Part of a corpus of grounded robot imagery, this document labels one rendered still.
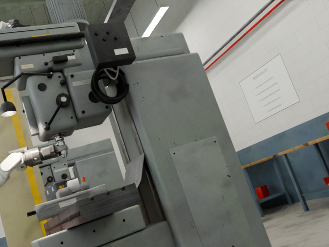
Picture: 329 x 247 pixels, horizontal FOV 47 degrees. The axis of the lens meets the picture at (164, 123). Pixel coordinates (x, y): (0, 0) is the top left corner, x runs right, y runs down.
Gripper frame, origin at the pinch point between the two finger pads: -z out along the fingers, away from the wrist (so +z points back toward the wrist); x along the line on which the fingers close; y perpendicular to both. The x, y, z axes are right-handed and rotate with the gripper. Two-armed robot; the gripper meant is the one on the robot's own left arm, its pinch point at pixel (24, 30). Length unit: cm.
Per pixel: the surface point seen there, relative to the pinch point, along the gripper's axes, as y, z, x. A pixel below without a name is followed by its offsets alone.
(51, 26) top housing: 1.6, -20.8, -6.3
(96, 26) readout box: 1, -52, -15
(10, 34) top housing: -2.8, -17.5, 14.4
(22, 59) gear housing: -14.8, -24.0, 11.6
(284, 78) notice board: -64, 114, -465
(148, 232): -96, -85, -21
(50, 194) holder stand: -96, -13, -4
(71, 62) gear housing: -17.1, -31.9, -11.5
